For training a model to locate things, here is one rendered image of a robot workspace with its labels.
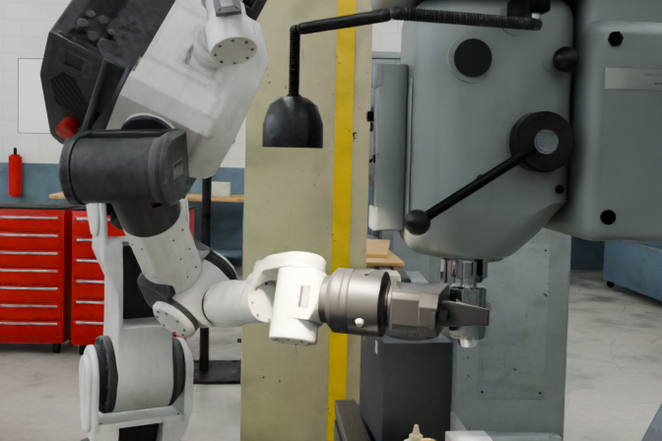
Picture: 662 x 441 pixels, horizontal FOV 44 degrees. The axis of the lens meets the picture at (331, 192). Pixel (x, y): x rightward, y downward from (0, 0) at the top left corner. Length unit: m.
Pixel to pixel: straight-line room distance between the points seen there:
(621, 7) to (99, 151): 0.68
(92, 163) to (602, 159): 0.64
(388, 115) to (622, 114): 0.27
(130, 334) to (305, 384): 1.41
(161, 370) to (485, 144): 0.82
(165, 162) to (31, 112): 9.34
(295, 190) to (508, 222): 1.82
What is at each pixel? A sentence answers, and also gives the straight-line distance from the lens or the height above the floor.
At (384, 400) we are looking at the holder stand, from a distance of 1.42.
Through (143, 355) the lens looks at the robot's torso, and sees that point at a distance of 1.55.
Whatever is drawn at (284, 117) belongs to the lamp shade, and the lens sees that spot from 0.94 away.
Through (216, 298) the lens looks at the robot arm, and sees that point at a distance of 1.25.
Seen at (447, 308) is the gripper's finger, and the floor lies 1.24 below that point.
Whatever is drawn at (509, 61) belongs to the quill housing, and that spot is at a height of 1.55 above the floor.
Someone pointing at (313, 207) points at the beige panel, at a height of 1.25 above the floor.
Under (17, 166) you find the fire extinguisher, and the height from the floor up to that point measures 1.15.
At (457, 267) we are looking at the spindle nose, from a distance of 1.06.
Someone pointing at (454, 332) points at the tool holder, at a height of 1.21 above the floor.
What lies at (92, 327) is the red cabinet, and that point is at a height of 0.21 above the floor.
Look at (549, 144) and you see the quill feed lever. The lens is 0.95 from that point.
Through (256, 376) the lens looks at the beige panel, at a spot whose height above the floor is 0.66.
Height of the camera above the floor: 1.44
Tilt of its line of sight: 3 degrees down
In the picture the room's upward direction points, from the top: 1 degrees clockwise
